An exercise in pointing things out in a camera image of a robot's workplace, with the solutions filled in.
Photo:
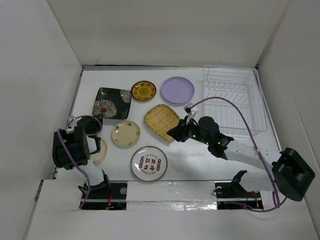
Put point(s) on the yellow brown patterned plate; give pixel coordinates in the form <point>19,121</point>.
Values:
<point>143,91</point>

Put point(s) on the cream plate with motifs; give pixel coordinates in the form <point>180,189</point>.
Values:
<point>125,134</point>

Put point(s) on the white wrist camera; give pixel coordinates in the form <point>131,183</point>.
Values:
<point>71,122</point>
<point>191,111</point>

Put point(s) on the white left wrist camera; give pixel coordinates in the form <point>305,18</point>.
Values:
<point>71,122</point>

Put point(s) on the black floral square plate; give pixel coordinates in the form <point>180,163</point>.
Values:
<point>112,103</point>

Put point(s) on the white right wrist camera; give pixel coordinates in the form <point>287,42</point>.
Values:
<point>191,111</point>

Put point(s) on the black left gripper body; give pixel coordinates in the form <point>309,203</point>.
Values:
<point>96,125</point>

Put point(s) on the white plate red characters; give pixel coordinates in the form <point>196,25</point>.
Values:
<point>149,164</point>

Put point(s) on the cream plate with ink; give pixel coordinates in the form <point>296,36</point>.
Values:
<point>100,156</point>

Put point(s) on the bamboo weave pattern tray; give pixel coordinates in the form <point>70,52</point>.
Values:
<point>160,119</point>

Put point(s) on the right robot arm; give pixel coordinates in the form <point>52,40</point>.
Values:
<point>284,171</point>

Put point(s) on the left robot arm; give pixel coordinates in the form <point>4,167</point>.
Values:
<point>73,150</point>

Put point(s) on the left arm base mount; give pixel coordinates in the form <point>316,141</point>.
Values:
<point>110,197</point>

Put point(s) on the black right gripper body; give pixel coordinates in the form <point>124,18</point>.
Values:
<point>190,131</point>

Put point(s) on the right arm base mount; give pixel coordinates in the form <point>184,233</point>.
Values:
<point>231,195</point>

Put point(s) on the white wire dish rack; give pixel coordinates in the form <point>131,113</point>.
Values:
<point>237,101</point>

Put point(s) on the purple round plate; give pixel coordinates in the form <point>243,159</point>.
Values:
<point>177,90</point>

